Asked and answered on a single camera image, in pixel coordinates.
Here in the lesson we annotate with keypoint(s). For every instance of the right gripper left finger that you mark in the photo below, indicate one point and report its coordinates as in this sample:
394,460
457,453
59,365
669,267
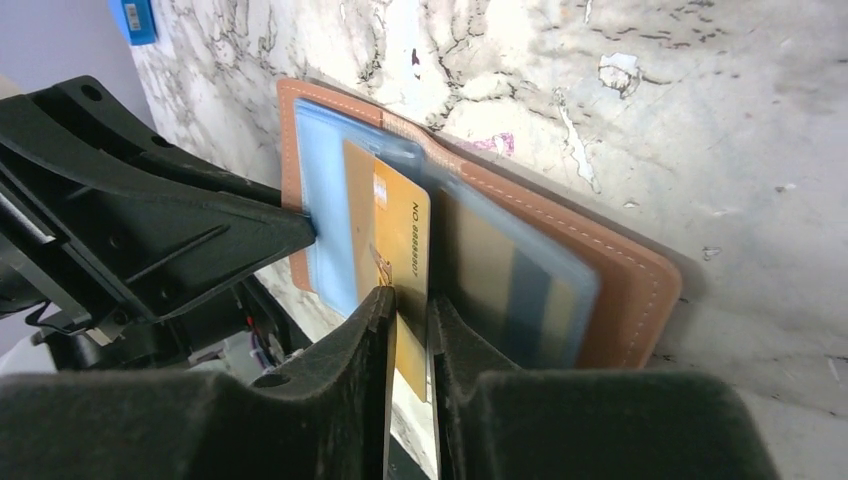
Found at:
324,414

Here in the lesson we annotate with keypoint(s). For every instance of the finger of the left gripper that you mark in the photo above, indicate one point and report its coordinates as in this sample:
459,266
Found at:
83,106
109,243

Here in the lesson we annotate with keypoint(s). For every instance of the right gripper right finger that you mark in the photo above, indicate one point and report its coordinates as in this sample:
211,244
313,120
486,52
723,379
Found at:
496,420

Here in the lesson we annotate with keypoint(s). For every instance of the brown leather card holder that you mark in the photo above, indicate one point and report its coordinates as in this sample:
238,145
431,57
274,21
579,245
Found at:
635,287

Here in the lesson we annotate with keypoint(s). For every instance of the blue folder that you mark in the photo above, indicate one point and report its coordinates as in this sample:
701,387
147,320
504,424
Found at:
135,20

